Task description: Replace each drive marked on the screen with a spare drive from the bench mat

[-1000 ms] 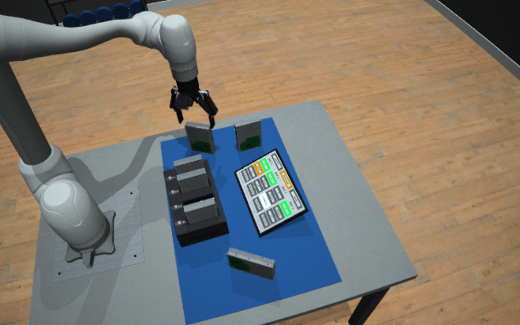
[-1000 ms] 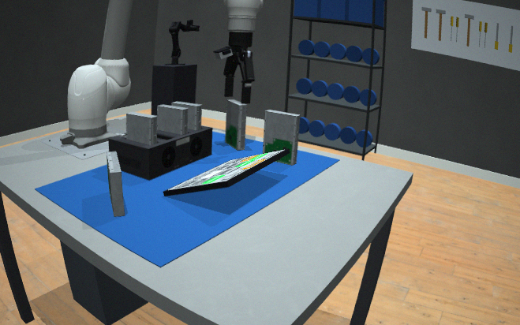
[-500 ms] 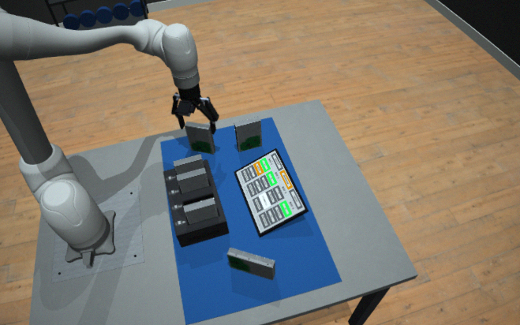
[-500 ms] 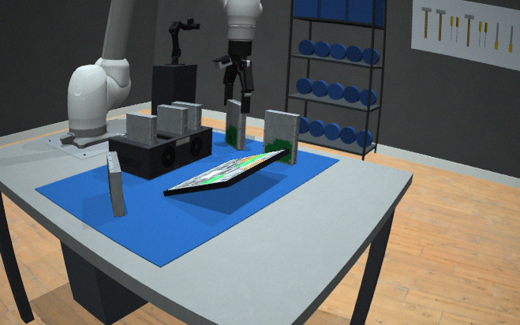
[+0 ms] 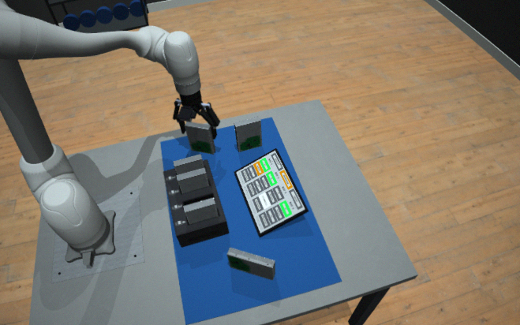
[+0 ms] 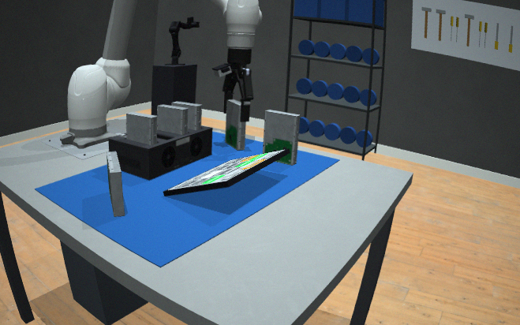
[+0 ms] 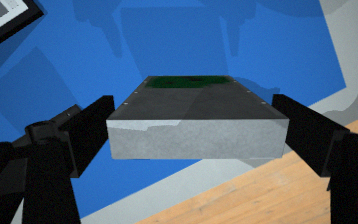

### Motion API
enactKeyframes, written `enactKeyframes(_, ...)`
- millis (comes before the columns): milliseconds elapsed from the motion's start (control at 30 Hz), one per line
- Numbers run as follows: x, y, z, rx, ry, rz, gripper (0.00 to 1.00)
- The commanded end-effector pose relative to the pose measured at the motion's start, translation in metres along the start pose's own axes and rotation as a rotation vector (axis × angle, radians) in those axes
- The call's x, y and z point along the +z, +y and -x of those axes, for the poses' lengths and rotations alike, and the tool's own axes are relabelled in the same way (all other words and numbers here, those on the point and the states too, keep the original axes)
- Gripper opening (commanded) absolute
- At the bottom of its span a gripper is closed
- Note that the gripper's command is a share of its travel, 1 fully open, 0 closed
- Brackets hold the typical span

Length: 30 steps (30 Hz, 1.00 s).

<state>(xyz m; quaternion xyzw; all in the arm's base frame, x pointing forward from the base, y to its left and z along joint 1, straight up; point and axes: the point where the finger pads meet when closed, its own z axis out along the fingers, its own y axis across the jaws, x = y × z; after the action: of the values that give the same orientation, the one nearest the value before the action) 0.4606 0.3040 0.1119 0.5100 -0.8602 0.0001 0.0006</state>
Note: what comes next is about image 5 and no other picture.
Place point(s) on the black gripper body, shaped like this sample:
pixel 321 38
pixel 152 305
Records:
pixel 190 100

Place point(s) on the black-framed status screen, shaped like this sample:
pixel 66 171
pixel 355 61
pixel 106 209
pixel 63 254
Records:
pixel 269 191

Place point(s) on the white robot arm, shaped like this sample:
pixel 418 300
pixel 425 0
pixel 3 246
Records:
pixel 66 206

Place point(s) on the blue mat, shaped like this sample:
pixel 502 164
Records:
pixel 209 286

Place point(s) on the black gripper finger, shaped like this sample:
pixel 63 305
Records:
pixel 212 119
pixel 177 104

